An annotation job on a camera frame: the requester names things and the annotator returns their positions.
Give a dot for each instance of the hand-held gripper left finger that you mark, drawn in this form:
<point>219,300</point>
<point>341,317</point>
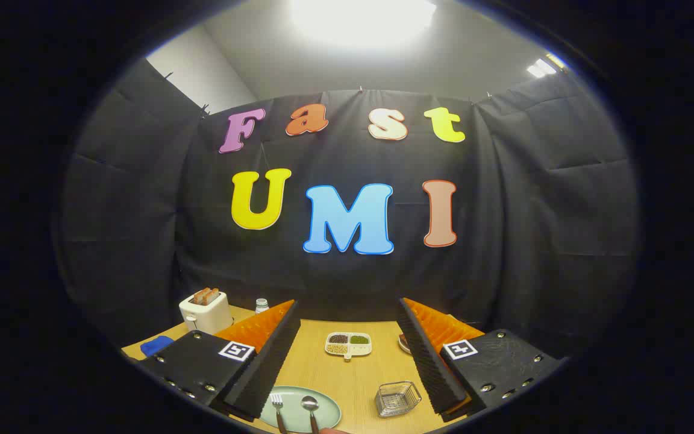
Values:
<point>275,355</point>

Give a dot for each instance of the clear bottle with label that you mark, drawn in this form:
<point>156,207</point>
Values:
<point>262,306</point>

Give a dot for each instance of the blue cloth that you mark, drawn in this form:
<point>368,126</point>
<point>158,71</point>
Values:
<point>155,346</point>

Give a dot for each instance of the white divided dish with beans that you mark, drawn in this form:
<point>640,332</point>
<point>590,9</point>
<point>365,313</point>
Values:
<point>348,345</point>

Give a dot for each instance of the white oval food plate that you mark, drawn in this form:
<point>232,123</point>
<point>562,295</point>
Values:
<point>403,343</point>

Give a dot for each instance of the large ceiling light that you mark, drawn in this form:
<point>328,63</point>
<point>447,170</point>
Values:
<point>362,21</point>

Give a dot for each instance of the white toaster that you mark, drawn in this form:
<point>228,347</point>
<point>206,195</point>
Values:
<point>207,313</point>

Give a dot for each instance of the small ceiling light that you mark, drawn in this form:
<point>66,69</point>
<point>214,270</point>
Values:
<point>543,65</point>

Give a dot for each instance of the pale green plate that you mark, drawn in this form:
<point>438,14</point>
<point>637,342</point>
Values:
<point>329,413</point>

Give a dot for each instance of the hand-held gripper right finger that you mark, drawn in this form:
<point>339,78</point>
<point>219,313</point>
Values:
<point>428,361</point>

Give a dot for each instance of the toast slices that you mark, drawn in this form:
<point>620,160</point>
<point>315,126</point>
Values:
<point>205,295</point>

